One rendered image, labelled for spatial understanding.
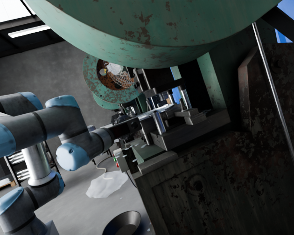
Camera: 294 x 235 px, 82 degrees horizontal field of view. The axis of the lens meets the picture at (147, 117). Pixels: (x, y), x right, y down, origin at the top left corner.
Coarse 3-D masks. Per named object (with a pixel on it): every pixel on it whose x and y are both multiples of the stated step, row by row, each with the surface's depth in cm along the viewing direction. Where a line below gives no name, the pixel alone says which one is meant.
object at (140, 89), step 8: (136, 72) 85; (144, 72) 76; (152, 72) 77; (160, 72) 78; (168, 72) 79; (136, 80) 82; (144, 80) 79; (152, 80) 77; (160, 80) 78; (168, 80) 79; (136, 88) 85; (144, 88) 79; (152, 88) 77
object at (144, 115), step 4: (172, 104) 86; (160, 108) 95; (164, 108) 84; (168, 108) 74; (148, 112) 88; (152, 112) 79; (136, 116) 97; (140, 116) 83; (144, 116) 78; (148, 116) 70; (140, 120) 70
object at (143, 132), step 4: (152, 116) 78; (144, 120) 77; (148, 120) 79; (152, 120) 80; (144, 124) 79; (148, 124) 79; (152, 124) 80; (144, 128) 79; (148, 128) 79; (152, 128) 80; (156, 128) 80; (140, 132) 87; (144, 132) 79; (148, 132) 79; (144, 136) 80; (148, 136) 79; (144, 140) 80; (148, 140) 80; (152, 140) 80; (148, 144) 80
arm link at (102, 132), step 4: (100, 128) 55; (96, 132) 51; (100, 132) 52; (104, 132) 53; (100, 136) 51; (104, 136) 52; (108, 136) 53; (104, 140) 51; (108, 140) 53; (104, 144) 51; (108, 144) 53; (104, 148) 51; (108, 148) 55
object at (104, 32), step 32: (32, 0) 36; (64, 0) 32; (96, 0) 34; (128, 0) 35; (160, 0) 36; (192, 0) 38; (224, 0) 40; (256, 0) 42; (64, 32) 43; (96, 32) 35; (128, 32) 35; (160, 32) 37; (192, 32) 38; (224, 32) 40; (128, 64) 51; (160, 64) 50
